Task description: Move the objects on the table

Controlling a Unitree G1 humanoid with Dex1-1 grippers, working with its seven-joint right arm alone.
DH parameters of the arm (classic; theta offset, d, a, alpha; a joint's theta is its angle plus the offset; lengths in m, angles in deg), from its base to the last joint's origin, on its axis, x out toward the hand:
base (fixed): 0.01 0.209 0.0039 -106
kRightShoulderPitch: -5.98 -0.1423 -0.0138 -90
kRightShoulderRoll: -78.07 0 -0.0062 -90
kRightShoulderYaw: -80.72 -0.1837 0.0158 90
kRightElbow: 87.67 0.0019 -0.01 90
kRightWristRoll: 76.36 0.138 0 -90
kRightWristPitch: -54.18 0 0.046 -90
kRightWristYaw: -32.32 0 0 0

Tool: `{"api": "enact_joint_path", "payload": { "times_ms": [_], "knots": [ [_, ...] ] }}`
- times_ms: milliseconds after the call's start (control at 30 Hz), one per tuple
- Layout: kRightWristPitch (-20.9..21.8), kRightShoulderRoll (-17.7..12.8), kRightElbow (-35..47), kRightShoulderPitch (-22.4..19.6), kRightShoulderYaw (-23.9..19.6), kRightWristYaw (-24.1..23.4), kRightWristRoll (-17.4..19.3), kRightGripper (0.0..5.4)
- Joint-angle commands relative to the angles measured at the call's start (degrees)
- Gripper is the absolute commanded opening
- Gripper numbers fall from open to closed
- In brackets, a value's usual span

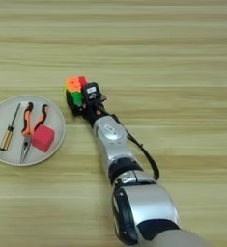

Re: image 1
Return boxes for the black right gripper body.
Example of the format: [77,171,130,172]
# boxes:
[81,92,108,127]

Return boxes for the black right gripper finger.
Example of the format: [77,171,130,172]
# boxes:
[66,91,85,117]

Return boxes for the multicoloured puzzle cube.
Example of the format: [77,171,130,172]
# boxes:
[65,75,90,109]

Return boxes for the red foam cube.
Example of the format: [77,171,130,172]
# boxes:
[31,123,56,153]

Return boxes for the orange and black needle-nose pliers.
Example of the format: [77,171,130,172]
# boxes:
[19,101,50,164]

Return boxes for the round grey plate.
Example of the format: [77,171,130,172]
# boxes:
[0,94,67,167]

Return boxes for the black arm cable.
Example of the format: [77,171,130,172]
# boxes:
[110,113,160,181]

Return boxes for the screwdriver with amber handle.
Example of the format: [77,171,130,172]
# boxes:
[0,102,22,152]

